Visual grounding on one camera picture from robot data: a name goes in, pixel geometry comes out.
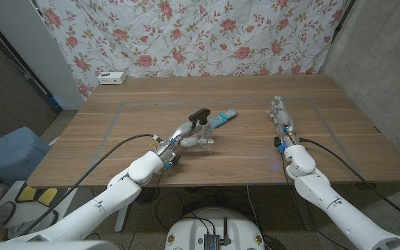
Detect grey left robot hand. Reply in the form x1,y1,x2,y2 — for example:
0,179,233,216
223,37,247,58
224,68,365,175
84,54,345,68
155,120,216,164

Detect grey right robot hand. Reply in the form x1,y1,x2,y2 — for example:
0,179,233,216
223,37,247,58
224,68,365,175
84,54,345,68
266,95,300,150

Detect black trigger spray cap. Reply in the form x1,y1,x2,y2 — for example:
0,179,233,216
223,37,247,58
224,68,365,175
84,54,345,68
188,108,212,128

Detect clear plastic bottle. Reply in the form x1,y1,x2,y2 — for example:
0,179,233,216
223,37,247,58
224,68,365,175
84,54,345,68
195,123,217,149

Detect teal toy phone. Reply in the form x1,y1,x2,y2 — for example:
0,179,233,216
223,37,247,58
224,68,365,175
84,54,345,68
208,108,239,128

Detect black round floor fan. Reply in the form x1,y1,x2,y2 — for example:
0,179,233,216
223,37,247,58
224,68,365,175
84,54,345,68
133,187,161,206

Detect white power strip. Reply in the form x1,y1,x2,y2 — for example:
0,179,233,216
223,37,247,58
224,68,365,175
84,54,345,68
97,71,127,85

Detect grey table leg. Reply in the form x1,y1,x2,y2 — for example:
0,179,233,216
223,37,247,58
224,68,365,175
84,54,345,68
292,183,315,232

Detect floral backdrop cloth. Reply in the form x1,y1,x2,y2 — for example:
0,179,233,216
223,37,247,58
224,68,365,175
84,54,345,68
35,0,349,100

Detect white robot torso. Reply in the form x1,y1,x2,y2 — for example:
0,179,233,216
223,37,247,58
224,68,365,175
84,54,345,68
164,207,266,250

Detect white table leg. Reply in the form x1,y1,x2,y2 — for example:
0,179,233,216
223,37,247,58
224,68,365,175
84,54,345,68
115,203,131,233

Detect yellow black floor pad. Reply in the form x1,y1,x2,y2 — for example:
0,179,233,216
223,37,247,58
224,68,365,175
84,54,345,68
15,183,38,203
36,187,58,208

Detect blue storage bin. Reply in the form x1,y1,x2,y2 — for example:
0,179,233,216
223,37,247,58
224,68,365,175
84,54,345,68
0,126,51,187

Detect white partition board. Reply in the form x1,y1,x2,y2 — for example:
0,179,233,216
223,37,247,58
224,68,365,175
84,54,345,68
0,0,85,111

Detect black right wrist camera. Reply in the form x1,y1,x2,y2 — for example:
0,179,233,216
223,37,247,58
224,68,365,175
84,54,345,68
274,136,286,153

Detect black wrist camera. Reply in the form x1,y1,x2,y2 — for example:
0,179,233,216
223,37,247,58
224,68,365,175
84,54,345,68
274,136,286,153
164,154,182,171

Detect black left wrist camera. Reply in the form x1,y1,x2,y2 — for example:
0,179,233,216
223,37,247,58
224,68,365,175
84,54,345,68
164,154,182,171

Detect thin black left wrist cable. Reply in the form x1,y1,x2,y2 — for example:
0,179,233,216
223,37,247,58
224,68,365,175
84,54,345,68
126,166,168,244

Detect grey floor cable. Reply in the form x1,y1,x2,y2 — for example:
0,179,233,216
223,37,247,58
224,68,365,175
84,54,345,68
246,185,260,225

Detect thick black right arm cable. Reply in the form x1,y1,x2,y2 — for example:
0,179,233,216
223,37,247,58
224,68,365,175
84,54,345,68
299,137,400,226

